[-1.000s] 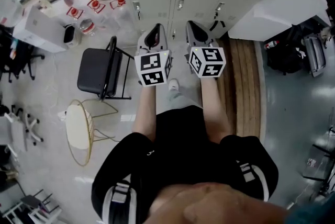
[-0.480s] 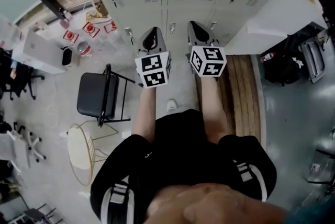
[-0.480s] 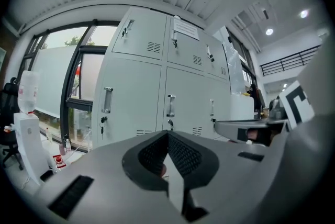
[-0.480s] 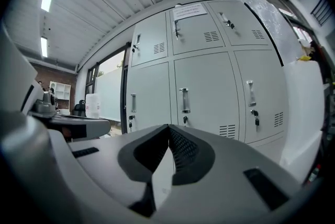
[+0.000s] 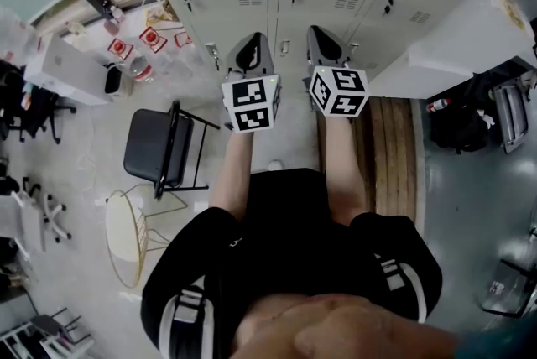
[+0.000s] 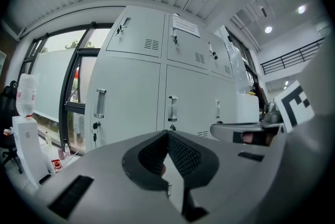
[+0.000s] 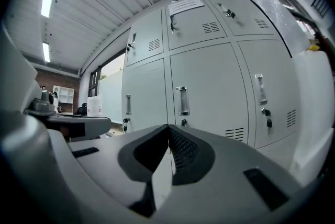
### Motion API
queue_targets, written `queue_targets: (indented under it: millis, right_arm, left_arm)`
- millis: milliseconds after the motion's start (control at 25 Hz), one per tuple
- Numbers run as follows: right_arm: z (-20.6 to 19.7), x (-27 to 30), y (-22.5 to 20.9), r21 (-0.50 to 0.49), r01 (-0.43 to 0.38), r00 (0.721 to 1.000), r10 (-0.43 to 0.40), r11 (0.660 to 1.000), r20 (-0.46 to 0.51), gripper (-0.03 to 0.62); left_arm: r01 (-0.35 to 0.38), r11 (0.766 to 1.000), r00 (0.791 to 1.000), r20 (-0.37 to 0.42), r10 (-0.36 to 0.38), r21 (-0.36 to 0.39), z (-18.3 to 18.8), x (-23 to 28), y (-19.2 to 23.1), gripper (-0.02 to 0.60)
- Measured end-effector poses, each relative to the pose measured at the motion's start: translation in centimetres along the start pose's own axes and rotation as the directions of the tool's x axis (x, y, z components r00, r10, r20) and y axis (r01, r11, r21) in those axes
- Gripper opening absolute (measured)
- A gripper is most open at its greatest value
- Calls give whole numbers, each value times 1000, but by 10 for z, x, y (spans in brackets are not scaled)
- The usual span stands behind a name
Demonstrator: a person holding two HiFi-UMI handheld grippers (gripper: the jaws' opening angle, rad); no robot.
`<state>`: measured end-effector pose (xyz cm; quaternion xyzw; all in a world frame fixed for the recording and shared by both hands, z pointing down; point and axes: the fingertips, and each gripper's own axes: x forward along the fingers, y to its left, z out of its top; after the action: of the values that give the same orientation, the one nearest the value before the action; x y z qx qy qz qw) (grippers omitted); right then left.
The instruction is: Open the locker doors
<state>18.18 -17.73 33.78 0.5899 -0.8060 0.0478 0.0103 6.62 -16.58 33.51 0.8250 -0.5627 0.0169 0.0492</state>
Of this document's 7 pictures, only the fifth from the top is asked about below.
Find person's right forearm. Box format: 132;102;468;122
322;116;370;226

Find grey metal case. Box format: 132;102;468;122
493;80;532;155

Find black office chair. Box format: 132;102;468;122
0;59;77;145

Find black backpack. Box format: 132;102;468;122
430;105;503;155

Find black folding chair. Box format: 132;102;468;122
123;99;222;200

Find white wire rack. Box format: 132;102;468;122
0;321;96;359

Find white office chair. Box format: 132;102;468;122
10;176;72;253

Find white cardboard box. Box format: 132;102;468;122
23;32;114;107

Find white boxy appliance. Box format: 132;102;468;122
368;0;537;99

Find round white wire-frame table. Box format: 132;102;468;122
104;183;190;290

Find yellow snack bag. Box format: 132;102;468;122
144;8;169;25

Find person's face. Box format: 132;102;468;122
230;293;462;359

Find small red-capped plastic bottle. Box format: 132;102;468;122
425;98;453;114

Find brown paper bag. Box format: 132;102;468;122
161;0;181;22

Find black metal stool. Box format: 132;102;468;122
29;306;91;346

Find person's black shirt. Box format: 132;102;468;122
140;167;444;359

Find small bin black liner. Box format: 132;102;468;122
103;62;135;99

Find person's left forearm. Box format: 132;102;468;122
208;130;253;220

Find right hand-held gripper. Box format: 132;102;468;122
302;25;370;121

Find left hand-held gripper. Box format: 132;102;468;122
221;33;283;136

